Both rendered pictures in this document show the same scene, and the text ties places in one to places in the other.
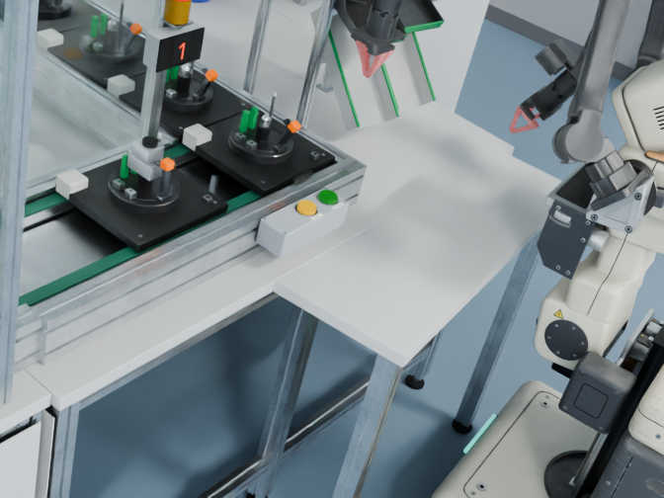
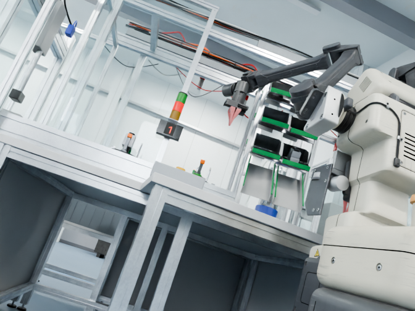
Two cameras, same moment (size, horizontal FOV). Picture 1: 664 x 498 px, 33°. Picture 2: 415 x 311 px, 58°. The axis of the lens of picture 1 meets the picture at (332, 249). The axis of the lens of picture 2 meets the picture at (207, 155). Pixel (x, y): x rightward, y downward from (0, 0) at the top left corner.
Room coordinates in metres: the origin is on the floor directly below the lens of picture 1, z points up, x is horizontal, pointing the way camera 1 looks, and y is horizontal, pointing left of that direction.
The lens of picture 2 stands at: (1.14, -1.15, 0.66)
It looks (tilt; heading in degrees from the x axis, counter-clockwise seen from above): 15 degrees up; 54
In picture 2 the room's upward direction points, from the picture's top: 19 degrees clockwise
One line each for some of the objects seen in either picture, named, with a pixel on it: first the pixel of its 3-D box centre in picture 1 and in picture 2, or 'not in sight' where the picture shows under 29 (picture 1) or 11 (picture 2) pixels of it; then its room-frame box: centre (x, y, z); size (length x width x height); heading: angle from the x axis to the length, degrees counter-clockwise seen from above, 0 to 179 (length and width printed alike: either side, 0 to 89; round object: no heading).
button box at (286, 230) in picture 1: (303, 221); (177, 178); (1.92, 0.07, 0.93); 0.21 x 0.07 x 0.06; 149
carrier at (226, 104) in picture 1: (183, 79); not in sight; (2.22, 0.42, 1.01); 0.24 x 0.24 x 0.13; 59
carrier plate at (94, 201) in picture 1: (142, 197); not in sight; (1.81, 0.39, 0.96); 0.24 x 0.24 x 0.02; 59
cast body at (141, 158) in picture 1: (144, 152); (129, 140); (1.81, 0.40, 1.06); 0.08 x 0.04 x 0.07; 60
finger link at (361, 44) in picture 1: (375, 54); (235, 116); (2.06, 0.02, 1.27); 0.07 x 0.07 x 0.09; 59
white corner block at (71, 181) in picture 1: (71, 184); not in sight; (1.78, 0.52, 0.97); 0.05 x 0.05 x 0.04; 59
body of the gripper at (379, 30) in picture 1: (380, 24); (237, 100); (2.05, 0.02, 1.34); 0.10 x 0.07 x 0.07; 149
